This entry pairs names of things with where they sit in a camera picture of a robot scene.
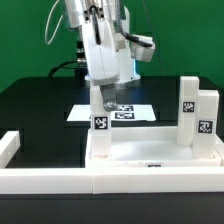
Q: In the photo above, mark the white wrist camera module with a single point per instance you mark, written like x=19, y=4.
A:
x=144, y=49

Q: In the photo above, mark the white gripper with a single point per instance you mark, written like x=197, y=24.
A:
x=102, y=62

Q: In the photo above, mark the fiducial marker sheet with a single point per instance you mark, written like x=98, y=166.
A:
x=136, y=112

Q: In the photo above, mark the white desk tabletop panel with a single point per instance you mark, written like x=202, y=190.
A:
x=146, y=147

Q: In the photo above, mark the white U-shaped obstacle fence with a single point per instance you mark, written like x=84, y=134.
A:
x=96, y=181

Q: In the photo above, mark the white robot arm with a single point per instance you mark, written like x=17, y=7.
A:
x=82, y=12

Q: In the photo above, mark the black camera stand pole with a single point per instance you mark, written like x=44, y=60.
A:
x=81, y=68

